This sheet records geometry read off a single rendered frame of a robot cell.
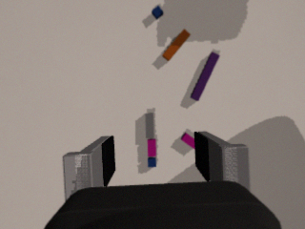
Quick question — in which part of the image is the dark purple rod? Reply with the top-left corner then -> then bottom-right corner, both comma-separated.
191,52 -> 220,101

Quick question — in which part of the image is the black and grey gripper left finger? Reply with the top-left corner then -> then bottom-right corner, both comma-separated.
63,135 -> 115,202

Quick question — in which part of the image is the orange rod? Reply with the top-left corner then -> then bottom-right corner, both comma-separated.
162,30 -> 190,61

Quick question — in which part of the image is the small dark blue block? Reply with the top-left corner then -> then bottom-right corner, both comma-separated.
152,6 -> 163,20
148,157 -> 156,167

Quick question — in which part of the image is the dark magenta block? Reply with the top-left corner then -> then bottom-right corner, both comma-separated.
181,133 -> 194,148
148,139 -> 156,156

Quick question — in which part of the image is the grey rectangular bar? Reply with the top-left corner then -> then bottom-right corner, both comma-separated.
145,114 -> 154,138

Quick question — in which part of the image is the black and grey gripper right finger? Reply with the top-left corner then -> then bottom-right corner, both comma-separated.
194,132 -> 251,192

